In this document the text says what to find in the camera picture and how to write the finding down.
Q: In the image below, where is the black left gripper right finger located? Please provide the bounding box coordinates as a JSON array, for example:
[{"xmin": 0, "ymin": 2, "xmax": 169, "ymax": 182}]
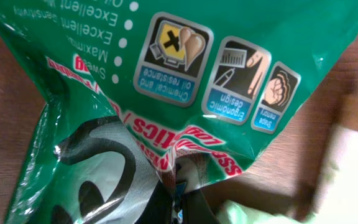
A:
[{"xmin": 181, "ymin": 189, "xmax": 219, "ymax": 224}]

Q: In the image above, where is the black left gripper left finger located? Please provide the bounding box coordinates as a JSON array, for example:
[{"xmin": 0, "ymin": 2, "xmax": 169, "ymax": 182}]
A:
[{"xmin": 135, "ymin": 182, "xmax": 173, "ymax": 224}]

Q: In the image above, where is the green 3M gloves packet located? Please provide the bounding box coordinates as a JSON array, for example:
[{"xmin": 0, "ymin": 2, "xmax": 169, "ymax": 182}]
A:
[{"xmin": 0, "ymin": 0, "xmax": 358, "ymax": 223}]

